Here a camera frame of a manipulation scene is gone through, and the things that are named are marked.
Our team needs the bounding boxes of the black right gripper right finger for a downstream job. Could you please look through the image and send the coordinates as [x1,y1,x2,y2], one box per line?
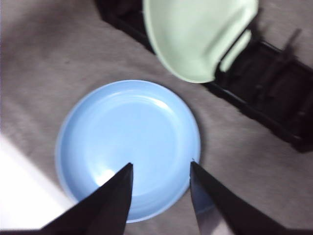
[189,161,298,235]

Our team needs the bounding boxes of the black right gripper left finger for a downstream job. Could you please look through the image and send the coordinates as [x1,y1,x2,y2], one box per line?
[34,163,134,235]

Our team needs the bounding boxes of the blue round plate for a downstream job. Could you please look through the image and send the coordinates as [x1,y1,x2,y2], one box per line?
[54,79,202,224]

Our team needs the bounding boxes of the green round plate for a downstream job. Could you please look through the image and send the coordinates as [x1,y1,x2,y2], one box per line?
[142,0,260,84]

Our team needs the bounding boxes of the black plastic dish rack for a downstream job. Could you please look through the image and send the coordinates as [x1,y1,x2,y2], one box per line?
[94,0,313,154]

